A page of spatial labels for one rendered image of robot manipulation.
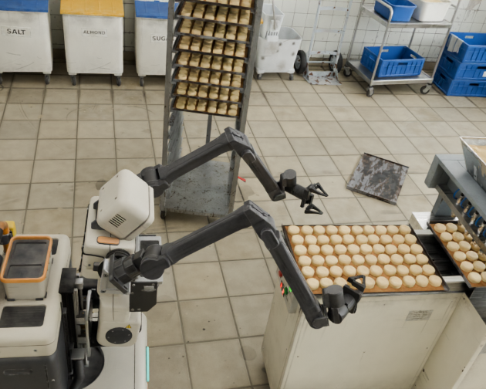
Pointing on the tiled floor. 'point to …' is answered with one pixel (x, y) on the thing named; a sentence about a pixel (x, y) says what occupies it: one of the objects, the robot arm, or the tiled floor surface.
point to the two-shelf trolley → (383, 46)
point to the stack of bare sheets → (378, 178)
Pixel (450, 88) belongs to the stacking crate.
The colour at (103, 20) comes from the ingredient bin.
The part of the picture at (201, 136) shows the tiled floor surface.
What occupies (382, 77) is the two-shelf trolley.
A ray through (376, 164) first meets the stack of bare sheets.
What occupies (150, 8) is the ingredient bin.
